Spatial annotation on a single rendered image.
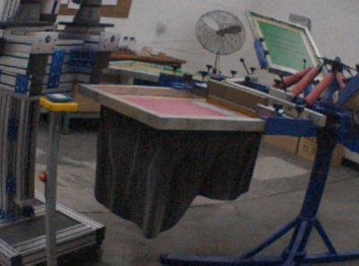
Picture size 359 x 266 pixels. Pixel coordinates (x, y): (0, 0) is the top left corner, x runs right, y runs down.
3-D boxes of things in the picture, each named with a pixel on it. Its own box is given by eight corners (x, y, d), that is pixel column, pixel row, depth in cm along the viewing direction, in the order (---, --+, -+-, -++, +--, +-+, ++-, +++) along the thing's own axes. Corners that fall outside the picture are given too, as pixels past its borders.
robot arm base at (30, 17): (5, 20, 191) (11, 1, 189) (25, 20, 204) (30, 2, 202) (24, 21, 184) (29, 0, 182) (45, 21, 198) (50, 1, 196)
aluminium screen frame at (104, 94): (158, 128, 167) (160, 116, 166) (76, 93, 210) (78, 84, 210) (306, 132, 216) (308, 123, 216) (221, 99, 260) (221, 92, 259)
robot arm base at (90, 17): (66, 21, 235) (71, 4, 233) (83, 21, 248) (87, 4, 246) (87, 22, 228) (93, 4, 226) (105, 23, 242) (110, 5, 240)
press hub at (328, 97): (292, 279, 272) (346, 58, 245) (252, 261, 301) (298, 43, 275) (324, 264, 296) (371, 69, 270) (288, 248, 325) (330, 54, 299)
